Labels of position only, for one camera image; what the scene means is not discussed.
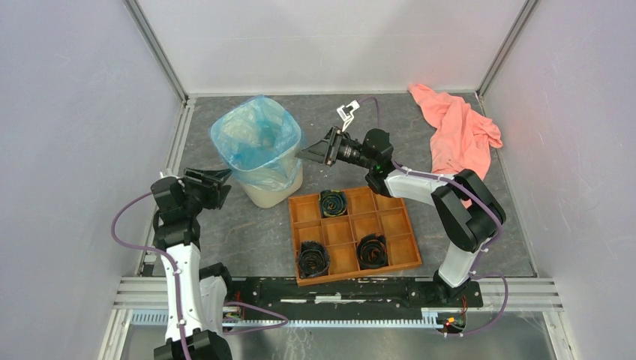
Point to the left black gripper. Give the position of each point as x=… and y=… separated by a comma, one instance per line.
x=211, y=180

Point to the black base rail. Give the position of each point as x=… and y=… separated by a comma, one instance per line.
x=367, y=298

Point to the black bag roll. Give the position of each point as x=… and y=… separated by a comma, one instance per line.
x=371, y=252
x=313, y=260
x=332, y=203

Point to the black bag roll left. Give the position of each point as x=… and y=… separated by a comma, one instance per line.
x=313, y=260

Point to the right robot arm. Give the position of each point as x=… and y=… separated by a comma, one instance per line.
x=470, y=214

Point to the white slotted cable duct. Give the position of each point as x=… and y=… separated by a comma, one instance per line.
x=429, y=320

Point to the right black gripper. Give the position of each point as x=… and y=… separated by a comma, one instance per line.
x=316, y=152

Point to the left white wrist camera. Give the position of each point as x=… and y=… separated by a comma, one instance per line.
x=165, y=174

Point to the orange compartment tray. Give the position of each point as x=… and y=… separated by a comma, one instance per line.
x=366, y=213

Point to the pink cloth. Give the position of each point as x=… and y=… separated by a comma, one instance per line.
x=463, y=138

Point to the black bag roll top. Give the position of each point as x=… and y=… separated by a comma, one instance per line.
x=332, y=203

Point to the beige trash bin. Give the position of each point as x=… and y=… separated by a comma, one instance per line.
x=266, y=199

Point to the black bag roll right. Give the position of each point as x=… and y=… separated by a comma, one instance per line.
x=371, y=252

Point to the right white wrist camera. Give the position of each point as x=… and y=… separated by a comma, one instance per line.
x=346, y=113

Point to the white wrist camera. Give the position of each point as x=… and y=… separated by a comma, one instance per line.
x=346, y=113
x=165, y=174

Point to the blue plastic trash bag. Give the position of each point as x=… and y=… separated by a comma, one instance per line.
x=258, y=140

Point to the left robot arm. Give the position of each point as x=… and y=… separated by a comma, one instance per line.
x=195, y=298

